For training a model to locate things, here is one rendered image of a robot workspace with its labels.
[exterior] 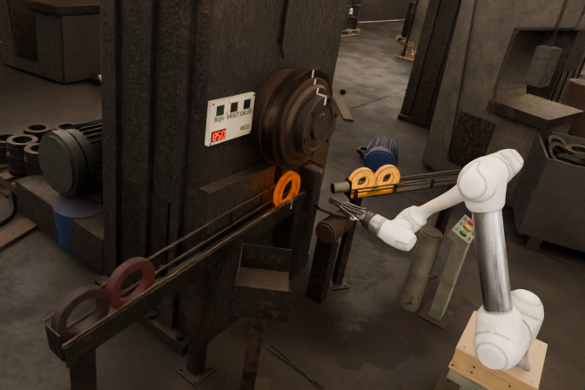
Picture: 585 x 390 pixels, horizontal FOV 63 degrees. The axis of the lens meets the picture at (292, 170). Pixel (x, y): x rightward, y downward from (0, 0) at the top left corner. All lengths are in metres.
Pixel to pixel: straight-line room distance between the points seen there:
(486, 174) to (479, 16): 3.04
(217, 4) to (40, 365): 1.71
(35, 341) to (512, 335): 2.04
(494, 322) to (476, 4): 3.27
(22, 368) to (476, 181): 2.02
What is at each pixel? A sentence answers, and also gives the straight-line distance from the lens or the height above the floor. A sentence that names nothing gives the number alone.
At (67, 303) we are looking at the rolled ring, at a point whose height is 0.75.
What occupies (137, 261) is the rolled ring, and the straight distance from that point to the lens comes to 1.72.
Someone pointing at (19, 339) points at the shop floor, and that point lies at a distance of 2.65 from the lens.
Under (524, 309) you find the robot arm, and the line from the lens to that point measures 2.07.
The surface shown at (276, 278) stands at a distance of 1.97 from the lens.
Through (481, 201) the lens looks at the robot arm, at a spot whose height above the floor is 1.13.
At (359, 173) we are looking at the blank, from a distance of 2.62.
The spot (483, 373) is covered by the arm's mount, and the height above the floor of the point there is 0.41.
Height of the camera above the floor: 1.80
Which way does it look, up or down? 25 degrees down
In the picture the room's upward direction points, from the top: 9 degrees clockwise
